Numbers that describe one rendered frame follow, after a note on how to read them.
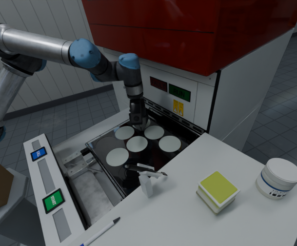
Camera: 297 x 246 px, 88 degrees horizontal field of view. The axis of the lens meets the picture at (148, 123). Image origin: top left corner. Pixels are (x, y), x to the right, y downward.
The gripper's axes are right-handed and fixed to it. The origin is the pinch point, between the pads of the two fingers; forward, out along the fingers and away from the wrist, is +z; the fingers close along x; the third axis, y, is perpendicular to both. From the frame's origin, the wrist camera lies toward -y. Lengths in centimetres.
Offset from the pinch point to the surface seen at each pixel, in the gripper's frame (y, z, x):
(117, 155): -13.8, 1.3, 11.5
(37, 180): -25.5, -4.7, 38.1
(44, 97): 200, 70, 180
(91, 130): 16.2, 9.2, 31.9
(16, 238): -30, 35, 69
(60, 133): 118, 91, 128
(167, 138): -7.1, 1.3, -12.1
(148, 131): -0.3, 1.3, -3.5
